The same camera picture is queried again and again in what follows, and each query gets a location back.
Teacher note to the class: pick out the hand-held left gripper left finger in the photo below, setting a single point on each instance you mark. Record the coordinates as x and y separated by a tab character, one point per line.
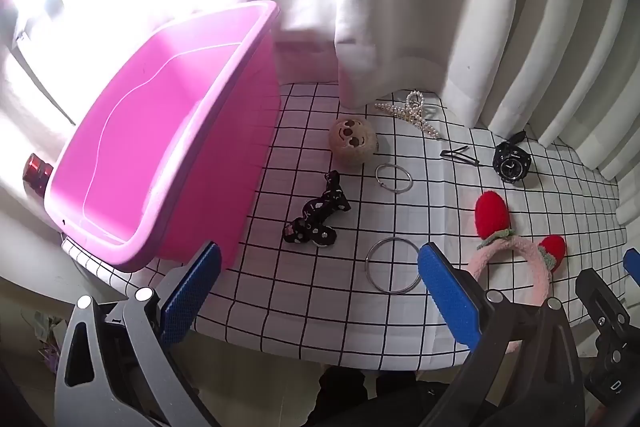
192	287

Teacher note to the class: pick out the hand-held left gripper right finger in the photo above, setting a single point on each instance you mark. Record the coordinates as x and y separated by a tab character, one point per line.
450	292

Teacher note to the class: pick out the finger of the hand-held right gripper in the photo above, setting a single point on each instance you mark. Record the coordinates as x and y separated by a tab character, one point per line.
602	312
633	264

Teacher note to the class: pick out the pink headband with red strawberries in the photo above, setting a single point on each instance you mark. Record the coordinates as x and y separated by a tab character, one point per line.
505	247

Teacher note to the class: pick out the large silver bangle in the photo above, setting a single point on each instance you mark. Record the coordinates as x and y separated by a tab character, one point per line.
368	266

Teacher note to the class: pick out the black bobby pin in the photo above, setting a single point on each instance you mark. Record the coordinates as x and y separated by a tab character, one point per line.
455	151
465	161

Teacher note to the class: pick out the small silver bangle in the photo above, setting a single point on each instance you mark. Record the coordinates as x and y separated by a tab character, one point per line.
377	179

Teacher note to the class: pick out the black wrist watch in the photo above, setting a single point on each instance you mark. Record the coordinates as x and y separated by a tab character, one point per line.
511	164

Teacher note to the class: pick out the pink plastic bin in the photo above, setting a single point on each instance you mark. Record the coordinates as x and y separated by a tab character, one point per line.
165	132

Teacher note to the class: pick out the beige plush ball with face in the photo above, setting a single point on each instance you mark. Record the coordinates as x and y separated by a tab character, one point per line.
352	147

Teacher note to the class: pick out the pearl hair claw clip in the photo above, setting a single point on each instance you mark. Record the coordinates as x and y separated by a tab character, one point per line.
417	119

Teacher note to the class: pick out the black white checkered tablecloth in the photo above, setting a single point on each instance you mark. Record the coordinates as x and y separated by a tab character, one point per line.
310	297

